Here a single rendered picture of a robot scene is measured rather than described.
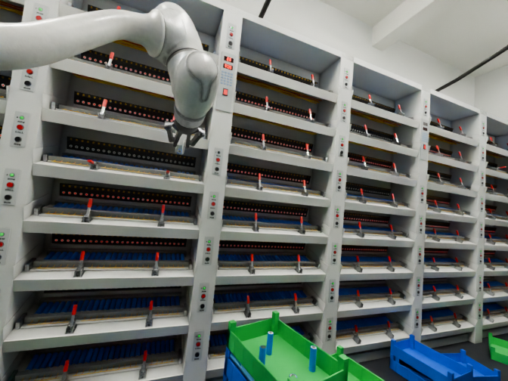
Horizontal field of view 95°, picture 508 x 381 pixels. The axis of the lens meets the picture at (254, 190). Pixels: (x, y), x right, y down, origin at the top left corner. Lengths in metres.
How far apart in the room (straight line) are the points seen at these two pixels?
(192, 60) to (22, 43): 0.27
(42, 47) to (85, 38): 0.08
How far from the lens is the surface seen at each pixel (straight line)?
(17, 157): 1.15
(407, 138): 2.02
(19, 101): 1.19
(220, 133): 1.11
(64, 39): 0.58
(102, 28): 0.63
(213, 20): 1.46
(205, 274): 1.11
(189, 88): 0.60
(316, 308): 1.46
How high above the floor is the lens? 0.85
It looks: 4 degrees up
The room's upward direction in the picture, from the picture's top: 5 degrees clockwise
